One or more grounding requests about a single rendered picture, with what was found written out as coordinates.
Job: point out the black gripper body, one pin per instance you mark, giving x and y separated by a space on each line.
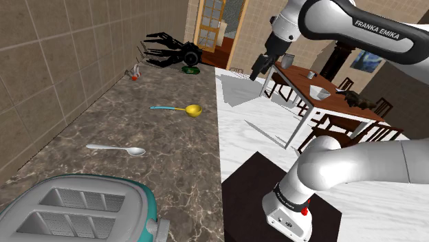
273 47

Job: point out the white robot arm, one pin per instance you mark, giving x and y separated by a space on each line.
352 166

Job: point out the dark wooden chair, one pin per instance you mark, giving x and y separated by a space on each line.
383 107
281 80
346 83
335 134

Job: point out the brown dining table white legs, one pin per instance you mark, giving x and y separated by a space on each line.
303 83

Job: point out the dark wooden pillar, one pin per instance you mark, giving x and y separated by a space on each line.
337 60

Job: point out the wooden glass panel door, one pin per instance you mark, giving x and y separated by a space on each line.
210 23

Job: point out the green flat dish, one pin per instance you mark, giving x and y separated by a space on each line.
191 69

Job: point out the black clawed object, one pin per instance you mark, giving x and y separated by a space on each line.
187 53

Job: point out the small red and white tool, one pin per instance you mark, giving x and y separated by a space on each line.
135 72

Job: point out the dark robot stand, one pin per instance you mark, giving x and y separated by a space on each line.
248 201

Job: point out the silver spoon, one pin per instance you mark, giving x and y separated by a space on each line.
135 151

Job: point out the teal and grey toaster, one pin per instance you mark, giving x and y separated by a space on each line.
140 204

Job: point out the blue wall picture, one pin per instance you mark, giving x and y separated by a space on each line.
367 61

